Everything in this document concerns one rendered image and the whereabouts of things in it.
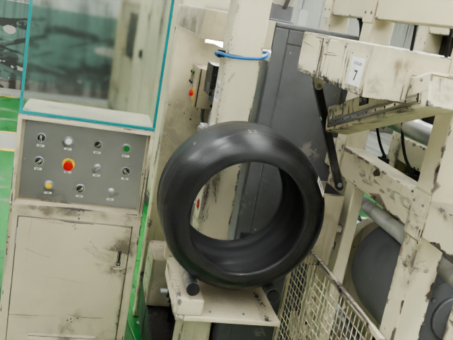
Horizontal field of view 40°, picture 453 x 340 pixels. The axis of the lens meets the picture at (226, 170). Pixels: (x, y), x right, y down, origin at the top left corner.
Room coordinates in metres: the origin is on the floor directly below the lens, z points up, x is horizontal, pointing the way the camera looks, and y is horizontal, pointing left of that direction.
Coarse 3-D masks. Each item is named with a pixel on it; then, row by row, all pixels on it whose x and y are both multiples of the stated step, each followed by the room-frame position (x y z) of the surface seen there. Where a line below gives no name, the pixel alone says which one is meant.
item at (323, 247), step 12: (324, 192) 2.49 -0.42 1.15; (336, 192) 2.38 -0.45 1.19; (336, 204) 2.31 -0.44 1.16; (324, 216) 2.30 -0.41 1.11; (336, 216) 2.31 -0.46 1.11; (324, 228) 2.30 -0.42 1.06; (336, 228) 2.31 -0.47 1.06; (324, 240) 2.31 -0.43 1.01; (324, 252) 2.31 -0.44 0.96; (312, 264) 2.30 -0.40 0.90
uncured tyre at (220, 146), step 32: (224, 128) 2.02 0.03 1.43; (256, 128) 2.01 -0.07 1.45; (192, 160) 1.89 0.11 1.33; (224, 160) 1.89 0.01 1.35; (256, 160) 1.91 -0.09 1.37; (288, 160) 1.94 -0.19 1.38; (160, 192) 1.98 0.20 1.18; (192, 192) 1.86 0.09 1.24; (288, 192) 2.22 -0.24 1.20; (320, 192) 1.99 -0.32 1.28; (160, 224) 1.98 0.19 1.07; (288, 224) 2.21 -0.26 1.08; (320, 224) 2.00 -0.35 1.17; (192, 256) 1.87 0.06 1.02; (224, 256) 2.16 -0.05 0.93; (256, 256) 2.17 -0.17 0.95; (288, 256) 1.95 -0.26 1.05; (224, 288) 1.94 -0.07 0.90
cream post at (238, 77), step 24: (240, 0) 2.26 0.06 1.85; (264, 0) 2.28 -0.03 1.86; (240, 24) 2.26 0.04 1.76; (264, 24) 2.28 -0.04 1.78; (240, 48) 2.27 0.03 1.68; (240, 72) 2.27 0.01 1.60; (240, 96) 2.27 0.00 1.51; (216, 120) 2.26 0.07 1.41; (240, 120) 2.28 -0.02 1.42; (240, 168) 2.29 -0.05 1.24; (216, 192) 2.27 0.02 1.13; (216, 216) 2.27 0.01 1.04; (192, 336) 2.27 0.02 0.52
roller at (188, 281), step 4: (180, 268) 2.05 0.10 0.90; (184, 272) 1.98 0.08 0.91; (184, 276) 1.96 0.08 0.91; (188, 276) 1.94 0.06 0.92; (192, 276) 1.94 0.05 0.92; (184, 280) 1.94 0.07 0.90; (188, 280) 1.92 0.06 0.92; (192, 280) 1.91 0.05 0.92; (196, 280) 1.93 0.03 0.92; (188, 284) 1.89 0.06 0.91; (192, 284) 1.88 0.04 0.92; (196, 284) 1.89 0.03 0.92; (188, 288) 1.88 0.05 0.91; (192, 288) 1.88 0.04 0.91; (196, 288) 1.89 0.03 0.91; (188, 292) 1.88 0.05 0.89; (192, 292) 1.88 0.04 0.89; (196, 292) 1.89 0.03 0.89
